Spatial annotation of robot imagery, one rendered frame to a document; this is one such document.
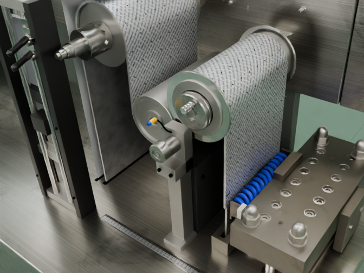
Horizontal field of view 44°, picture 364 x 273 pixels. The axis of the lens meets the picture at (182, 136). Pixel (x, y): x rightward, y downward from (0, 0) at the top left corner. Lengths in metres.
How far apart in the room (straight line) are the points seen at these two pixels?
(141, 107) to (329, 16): 0.44
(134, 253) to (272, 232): 0.33
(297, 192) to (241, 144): 0.17
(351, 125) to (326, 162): 2.07
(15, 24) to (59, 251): 0.51
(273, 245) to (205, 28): 0.59
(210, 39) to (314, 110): 2.13
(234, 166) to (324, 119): 2.29
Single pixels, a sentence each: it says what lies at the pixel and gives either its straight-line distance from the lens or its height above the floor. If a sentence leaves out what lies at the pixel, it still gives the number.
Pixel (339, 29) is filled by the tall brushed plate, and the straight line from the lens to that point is 1.02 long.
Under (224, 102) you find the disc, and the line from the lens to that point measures 0.79.
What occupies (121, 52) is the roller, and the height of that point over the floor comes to 1.31.
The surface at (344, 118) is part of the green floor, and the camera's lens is 3.21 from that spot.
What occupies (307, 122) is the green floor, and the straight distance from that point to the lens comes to 3.11.
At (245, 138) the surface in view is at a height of 1.16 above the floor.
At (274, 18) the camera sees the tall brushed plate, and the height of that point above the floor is 1.31.
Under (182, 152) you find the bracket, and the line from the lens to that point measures 0.88.
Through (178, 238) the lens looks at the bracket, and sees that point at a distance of 1.05.
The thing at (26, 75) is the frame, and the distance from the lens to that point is 1.02.
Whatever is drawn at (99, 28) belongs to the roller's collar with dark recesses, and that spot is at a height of 1.36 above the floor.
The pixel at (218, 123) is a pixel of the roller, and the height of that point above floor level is 1.24.
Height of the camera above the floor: 1.69
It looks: 35 degrees down
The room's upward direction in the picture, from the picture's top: 3 degrees counter-clockwise
